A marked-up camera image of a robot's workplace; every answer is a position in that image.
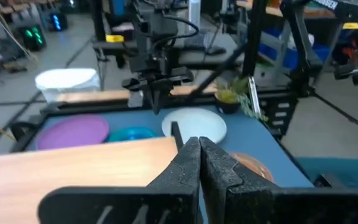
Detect grey desk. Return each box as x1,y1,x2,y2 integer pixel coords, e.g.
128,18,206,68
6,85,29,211
178,30,245,70

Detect purple plate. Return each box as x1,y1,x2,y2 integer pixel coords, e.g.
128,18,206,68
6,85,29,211
35,114,110,151

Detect computer with green lights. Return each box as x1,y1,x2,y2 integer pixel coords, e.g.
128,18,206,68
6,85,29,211
17,24,47,51

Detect blue translucent plate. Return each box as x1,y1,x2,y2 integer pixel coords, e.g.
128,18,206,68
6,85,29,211
105,126,158,143

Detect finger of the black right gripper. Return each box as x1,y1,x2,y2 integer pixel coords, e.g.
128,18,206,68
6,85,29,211
158,85,173,114
144,86,160,115

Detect wooden shelf with black frame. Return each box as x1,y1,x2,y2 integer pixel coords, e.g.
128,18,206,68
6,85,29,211
0,121,186,224

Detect black keyboard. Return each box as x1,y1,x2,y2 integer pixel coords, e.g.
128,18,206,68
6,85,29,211
183,32,228,56

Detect orange translucent plate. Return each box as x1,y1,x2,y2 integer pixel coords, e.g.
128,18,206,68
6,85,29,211
228,152,275,184

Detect white plate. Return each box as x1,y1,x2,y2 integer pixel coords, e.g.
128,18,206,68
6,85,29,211
161,107,227,145

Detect potted green plant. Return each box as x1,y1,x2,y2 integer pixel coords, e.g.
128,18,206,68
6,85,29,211
213,76,269,123

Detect wooden table side board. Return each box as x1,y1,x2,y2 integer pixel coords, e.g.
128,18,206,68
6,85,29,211
55,84,219,104

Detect computer with blue lights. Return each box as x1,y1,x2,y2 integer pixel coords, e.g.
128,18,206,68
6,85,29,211
45,11,68,32

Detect white trash bin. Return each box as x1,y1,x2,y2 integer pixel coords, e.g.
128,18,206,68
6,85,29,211
34,67,101,103

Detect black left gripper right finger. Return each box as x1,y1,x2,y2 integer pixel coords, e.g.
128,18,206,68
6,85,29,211
199,136,358,224

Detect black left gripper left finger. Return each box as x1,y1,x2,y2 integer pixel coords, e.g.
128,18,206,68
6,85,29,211
37,136,202,224

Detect blue storage bins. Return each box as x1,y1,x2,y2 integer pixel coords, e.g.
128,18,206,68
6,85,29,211
258,26,332,70

